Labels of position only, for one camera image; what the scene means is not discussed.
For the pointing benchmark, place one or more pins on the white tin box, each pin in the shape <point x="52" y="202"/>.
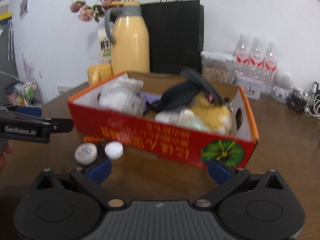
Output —
<point x="250" y="88"/>

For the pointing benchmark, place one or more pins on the small white bottle cap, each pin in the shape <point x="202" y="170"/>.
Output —
<point x="113" y="150"/>

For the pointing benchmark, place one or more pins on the black paper bag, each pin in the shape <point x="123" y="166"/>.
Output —
<point x="175" y="35"/>

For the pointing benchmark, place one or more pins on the white wall socket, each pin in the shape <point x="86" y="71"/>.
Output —
<point x="40" y="74"/>

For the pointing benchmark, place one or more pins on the yellow white plush toy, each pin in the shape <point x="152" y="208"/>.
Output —
<point x="212" y="115"/>

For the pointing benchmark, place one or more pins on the person's left hand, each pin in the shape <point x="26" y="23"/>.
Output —
<point x="8" y="150"/>

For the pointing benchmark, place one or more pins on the orange pen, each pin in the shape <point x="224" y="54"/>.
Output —
<point x="93" y="139"/>

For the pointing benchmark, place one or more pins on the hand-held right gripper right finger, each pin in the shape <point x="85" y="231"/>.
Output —
<point x="220" y="172"/>

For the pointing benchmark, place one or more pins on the clear food container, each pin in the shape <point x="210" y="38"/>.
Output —
<point x="216" y="72"/>

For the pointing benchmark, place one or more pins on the medium white bottle cap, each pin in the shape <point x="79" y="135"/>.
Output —
<point x="86" y="153"/>

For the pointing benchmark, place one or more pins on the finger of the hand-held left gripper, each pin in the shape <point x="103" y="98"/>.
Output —
<point x="30" y="111"/>
<point x="62" y="125"/>

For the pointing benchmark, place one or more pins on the purple wall sticker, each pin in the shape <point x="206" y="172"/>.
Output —
<point x="28" y="67"/>

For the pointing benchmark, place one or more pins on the yellow mug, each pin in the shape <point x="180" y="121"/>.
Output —
<point x="96" y="75"/>

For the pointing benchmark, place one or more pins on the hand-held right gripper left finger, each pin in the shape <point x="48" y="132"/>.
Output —
<point x="101" y="171"/>

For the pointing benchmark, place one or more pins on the purple cloth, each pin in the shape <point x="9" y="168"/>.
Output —
<point x="151" y="98"/>

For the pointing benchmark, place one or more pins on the white robot toy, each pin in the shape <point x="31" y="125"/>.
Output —
<point x="283" y="81"/>

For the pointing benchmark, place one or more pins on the dried pink flower bouquet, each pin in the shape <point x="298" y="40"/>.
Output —
<point x="86" y="13"/>

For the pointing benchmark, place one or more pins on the yellow thermos jug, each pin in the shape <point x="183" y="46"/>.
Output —
<point x="130" y="45"/>

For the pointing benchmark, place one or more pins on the clear container of white beads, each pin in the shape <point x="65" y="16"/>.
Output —
<point x="117" y="98"/>

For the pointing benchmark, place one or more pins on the navy zip pouch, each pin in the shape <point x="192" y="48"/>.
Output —
<point x="177" y="97"/>

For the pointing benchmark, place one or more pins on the white wall vent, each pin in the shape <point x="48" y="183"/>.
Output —
<point x="64" y="89"/>

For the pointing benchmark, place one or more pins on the white milk carton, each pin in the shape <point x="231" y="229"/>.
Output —
<point x="105" y="47"/>

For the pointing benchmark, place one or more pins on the wall picture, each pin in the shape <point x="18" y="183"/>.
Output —
<point x="24" y="5"/>

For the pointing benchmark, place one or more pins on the red cardboard box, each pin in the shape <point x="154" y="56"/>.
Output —
<point x="150" y="135"/>

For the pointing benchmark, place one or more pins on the clear water bottle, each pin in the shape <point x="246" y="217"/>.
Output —
<point x="256" y="57"/>
<point x="241" y="55"/>
<point x="270" y="65"/>

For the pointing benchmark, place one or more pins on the dark grey board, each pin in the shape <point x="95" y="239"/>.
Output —
<point x="6" y="50"/>

